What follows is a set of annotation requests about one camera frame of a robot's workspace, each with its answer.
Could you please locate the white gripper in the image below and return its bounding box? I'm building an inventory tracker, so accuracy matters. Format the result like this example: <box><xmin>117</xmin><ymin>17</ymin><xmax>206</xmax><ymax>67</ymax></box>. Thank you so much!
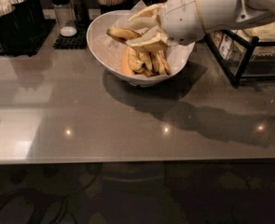
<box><xmin>126</xmin><ymin>0</ymin><xmax>205</xmax><ymax>52</ymax></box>

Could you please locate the spotted yellow banana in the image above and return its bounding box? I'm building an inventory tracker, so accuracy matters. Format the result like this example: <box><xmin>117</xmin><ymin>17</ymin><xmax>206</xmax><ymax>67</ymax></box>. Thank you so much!
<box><xmin>106</xmin><ymin>27</ymin><xmax>141</xmax><ymax>43</ymax></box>

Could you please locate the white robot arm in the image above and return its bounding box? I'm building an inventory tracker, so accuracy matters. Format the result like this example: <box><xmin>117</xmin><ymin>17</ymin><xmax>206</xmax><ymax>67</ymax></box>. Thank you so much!
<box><xmin>127</xmin><ymin>0</ymin><xmax>275</xmax><ymax>51</ymax></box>

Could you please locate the yellow banana bunch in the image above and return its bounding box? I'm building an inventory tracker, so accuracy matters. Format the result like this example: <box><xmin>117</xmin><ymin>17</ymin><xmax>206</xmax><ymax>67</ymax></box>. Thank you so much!
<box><xmin>128</xmin><ymin>47</ymin><xmax>172</xmax><ymax>77</ymax></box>

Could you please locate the white bowl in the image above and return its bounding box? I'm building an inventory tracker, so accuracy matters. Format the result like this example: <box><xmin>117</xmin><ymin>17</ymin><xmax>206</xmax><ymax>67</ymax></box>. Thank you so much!
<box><xmin>87</xmin><ymin>9</ymin><xmax>195</xmax><ymax>87</ymax></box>

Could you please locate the orange fruit in bowl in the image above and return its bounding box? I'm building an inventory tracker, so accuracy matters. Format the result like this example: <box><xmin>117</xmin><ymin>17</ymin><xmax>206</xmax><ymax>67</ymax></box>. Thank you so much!
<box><xmin>121</xmin><ymin>47</ymin><xmax>134</xmax><ymax>76</ymax></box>

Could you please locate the white paper liner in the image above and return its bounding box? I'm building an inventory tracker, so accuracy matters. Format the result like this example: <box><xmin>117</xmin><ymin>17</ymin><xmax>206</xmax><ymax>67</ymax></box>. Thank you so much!
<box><xmin>87</xmin><ymin>1</ymin><xmax>195</xmax><ymax>84</ymax></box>

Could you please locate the small black rubber mat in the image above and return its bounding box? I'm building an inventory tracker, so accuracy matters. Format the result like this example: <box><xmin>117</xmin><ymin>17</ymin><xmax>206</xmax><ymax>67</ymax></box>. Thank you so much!
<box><xmin>53</xmin><ymin>26</ymin><xmax>87</xmax><ymax>49</ymax></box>

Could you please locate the pepper shaker black lid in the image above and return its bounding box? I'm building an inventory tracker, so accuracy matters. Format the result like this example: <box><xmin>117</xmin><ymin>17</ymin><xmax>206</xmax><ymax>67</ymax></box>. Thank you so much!
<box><xmin>71</xmin><ymin>0</ymin><xmax>89</xmax><ymax>28</ymax></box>

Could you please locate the salt shaker black lid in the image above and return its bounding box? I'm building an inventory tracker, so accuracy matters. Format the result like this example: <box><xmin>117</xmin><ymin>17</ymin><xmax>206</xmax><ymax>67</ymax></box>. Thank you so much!
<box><xmin>51</xmin><ymin>0</ymin><xmax>77</xmax><ymax>37</ymax></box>

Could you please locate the black container behind left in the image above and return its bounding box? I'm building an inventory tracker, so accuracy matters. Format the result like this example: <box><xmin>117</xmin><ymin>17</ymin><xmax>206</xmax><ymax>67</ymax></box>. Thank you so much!
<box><xmin>7</xmin><ymin>0</ymin><xmax>46</xmax><ymax>26</ymax></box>

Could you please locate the black container with white cutlery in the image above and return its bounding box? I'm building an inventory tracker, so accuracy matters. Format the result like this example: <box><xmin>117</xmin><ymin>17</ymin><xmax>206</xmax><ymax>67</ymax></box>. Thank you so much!
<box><xmin>0</xmin><ymin>0</ymin><xmax>32</xmax><ymax>52</ymax></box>

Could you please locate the large black rubber mat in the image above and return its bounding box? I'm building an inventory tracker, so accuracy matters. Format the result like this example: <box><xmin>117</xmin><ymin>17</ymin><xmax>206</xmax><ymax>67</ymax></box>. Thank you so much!
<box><xmin>0</xmin><ymin>19</ymin><xmax>56</xmax><ymax>57</ymax></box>

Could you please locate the black wire packet caddy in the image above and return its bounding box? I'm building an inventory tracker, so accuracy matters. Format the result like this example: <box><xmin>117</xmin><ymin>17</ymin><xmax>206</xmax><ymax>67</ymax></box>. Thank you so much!
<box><xmin>204</xmin><ymin>22</ymin><xmax>275</xmax><ymax>86</ymax></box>

